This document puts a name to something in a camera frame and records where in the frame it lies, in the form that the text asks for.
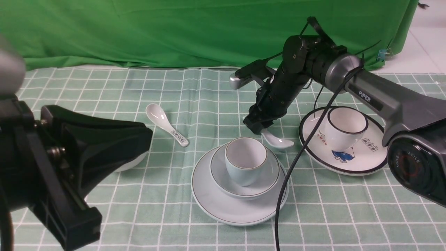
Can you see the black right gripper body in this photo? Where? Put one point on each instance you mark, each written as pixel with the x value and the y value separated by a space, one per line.
pixel 276 95

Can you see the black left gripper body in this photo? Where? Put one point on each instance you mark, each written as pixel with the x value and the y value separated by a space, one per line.
pixel 51 164

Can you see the pale blue plain spoon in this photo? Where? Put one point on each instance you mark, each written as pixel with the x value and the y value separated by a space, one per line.
pixel 276 142

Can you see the pale blue cup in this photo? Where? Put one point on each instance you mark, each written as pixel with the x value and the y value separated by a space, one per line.
pixel 244 160

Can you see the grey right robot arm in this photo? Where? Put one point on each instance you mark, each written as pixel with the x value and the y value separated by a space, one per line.
pixel 415 131

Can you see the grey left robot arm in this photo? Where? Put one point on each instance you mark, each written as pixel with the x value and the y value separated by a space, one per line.
pixel 7 69

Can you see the white cup black rim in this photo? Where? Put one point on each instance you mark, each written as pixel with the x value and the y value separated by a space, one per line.
pixel 344 127

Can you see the white bowl black rim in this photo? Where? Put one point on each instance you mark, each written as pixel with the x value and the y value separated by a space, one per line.
pixel 131 164

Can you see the green checkered tablecloth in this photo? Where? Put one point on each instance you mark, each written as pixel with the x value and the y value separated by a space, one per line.
pixel 150 207

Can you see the white plate black rim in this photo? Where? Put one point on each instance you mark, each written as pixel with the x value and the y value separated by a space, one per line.
pixel 367 156

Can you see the pale blue large plate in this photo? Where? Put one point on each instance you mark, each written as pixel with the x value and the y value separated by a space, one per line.
pixel 224 208

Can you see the blue binder clip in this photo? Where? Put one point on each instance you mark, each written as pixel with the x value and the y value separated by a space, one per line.
pixel 382 54

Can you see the green backdrop cloth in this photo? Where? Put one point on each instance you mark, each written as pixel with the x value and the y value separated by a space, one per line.
pixel 193 33

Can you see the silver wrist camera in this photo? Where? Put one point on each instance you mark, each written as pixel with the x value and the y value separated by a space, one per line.
pixel 257 71

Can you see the white spoon printed handle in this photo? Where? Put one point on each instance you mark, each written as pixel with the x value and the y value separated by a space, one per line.
pixel 157 116

